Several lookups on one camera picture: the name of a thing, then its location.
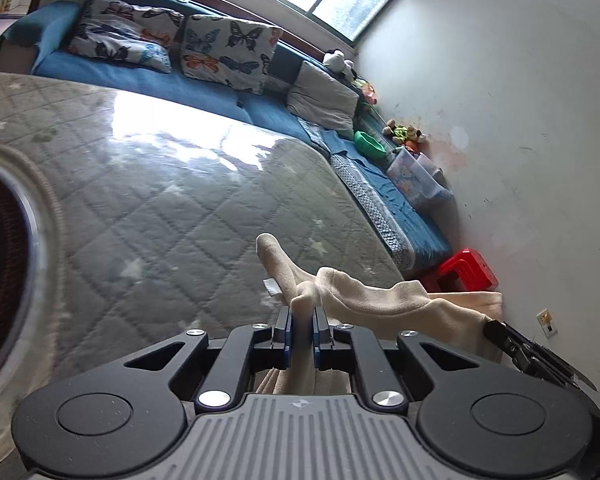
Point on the clear plastic storage box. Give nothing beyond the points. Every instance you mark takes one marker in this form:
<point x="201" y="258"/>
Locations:
<point x="415" y="177"/>

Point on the grey pillow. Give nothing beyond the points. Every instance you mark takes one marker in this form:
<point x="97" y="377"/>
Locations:
<point x="325" y="97"/>

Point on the blue sofa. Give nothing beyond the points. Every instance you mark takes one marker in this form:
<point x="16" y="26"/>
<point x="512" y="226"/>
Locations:
<point x="130" y="77"/>

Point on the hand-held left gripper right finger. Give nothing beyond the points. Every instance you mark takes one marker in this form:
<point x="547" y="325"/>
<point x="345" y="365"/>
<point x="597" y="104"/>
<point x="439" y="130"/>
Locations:
<point x="319" y="342"/>

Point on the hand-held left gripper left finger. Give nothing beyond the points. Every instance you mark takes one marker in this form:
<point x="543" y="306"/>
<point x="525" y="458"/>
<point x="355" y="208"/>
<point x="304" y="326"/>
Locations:
<point x="286" y="342"/>

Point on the green bowl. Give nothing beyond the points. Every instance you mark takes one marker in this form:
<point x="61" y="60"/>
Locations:
<point x="370" y="144"/>

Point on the grey quilted table cover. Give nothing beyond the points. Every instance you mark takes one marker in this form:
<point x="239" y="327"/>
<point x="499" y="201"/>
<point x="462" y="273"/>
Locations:
<point x="180" y="210"/>

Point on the wall socket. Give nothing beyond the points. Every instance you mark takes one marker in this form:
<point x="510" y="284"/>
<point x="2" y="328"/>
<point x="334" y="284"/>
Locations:
<point x="547" y="321"/>

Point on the pile of small plush toys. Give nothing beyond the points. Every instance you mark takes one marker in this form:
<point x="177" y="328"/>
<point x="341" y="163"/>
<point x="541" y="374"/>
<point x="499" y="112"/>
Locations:
<point x="405" y="135"/>

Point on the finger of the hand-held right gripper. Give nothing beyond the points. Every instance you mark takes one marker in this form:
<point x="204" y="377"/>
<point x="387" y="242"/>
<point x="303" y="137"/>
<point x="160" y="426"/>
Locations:
<point x="510" y="342"/>

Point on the panda plush toy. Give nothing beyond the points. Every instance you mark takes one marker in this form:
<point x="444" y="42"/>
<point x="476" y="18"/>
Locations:
<point x="337" y="62"/>

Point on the long butterfly print pillow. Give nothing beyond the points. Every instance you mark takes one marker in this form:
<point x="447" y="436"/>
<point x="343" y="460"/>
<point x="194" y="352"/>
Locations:
<point x="125" y="32"/>

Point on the square butterfly print pillow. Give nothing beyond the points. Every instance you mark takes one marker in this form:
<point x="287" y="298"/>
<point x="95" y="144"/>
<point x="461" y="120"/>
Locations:
<point x="230" y="55"/>

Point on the dark round table inset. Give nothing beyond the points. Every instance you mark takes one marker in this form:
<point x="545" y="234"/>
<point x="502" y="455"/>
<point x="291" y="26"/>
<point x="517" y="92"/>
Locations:
<point x="0" y="270"/>

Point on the red plastic stool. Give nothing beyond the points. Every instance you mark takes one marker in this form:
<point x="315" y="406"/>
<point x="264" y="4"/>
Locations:
<point x="465" y="270"/>

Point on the cream sweater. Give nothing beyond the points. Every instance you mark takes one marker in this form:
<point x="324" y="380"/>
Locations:
<point x="370" y="300"/>

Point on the pink green plush toys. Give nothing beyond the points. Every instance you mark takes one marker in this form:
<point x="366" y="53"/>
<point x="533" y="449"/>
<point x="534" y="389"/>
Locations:
<point x="367" y="92"/>

